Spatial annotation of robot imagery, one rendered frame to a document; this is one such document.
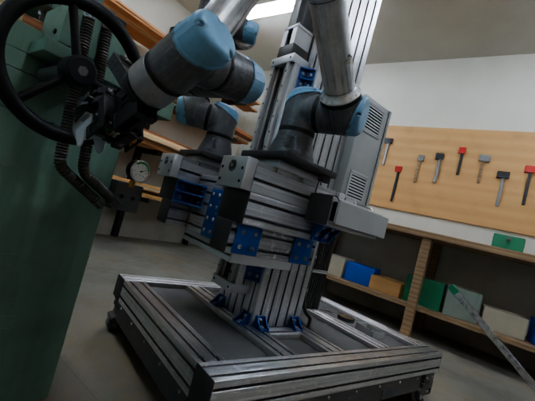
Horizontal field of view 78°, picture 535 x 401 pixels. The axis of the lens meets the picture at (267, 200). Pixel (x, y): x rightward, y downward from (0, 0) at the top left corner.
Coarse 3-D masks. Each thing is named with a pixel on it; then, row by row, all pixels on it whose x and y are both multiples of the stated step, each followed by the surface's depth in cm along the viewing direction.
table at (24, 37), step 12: (24, 24) 72; (12, 36) 71; (24, 36) 72; (36, 36) 74; (24, 48) 73; (36, 48) 70; (48, 48) 68; (60, 48) 70; (48, 60) 75; (108, 72) 78; (108, 84) 81; (168, 108) 103; (168, 120) 104
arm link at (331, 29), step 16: (320, 0) 73; (336, 0) 74; (320, 16) 76; (336, 16) 76; (320, 32) 79; (336, 32) 78; (320, 48) 83; (336, 48) 81; (320, 64) 87; (336, 64) 84; (352, 64) 87; (336, 80) 87; (352, 80) 89; (320, 96) 96; (336, 96) 91; (352, 96) 90; (320, 112) 97; (336, 112) 93; (352, 112) 92; (368, 112) 99; (320, 128) 100; (336, 128) 97; (352, 128) 94
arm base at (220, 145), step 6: (210, 132) 140; (216, 132) 139; (204, 138) 142; (210, 138) 139; (216, 138) 139; (222, 138) 140; (228, 138) 142; (204, 144) 139; (210, 144) 139; (216, 144) 138; (222, 144) 139; (228, 144) 142; (210, 150) 137; (216, 150) 137; (222, 150) 139; (228, 150) 142; (222, 156) 139
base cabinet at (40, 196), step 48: (0, 144) 73; (48, 144) 80; (0, 192) 74; (48, 192) 81; (0, 240) 76; (48, 240) 83; (0, 288) 77; (48, 288) 85; (0, 336) 79; (48, 336) 87; (0, 384) 81; (48, 384) 90
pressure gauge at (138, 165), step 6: (132, 162) 92; (138, 162) 92; (144, 162) 93; (126, 168) 92; (132, 168) 90; (138, 168) 92; (144, 168) 94; (150, 168) 95; (132, 174) 91; (138, 174) 92; (144, 174) 94; (132, 180) 93; (138, 180) 93; (144, 180) 94; (132, 186) 94
